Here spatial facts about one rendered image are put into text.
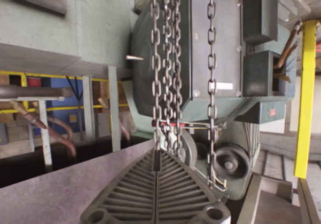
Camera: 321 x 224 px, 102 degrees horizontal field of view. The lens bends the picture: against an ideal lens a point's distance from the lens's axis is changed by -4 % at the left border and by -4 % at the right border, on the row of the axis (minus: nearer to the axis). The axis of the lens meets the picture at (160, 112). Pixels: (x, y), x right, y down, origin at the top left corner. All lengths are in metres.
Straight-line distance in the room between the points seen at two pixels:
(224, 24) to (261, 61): 0.15
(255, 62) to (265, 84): 0.07
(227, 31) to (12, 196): 0.85
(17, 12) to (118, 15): 0.42
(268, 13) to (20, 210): 1.01
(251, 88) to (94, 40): 0.66
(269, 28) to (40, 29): 0.71
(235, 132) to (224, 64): 0.96
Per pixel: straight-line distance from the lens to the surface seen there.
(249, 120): 0.66
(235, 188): 1.53
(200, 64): 0.38
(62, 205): 0.77
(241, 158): 1.25
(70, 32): 0.66
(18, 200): 0.71
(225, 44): 0.47
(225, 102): 0.46
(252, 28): 0.54
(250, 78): 0.50
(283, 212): 2.28
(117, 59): 0.78
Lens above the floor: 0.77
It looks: 5 degrees up
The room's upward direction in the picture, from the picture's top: 179 degrees clockwise
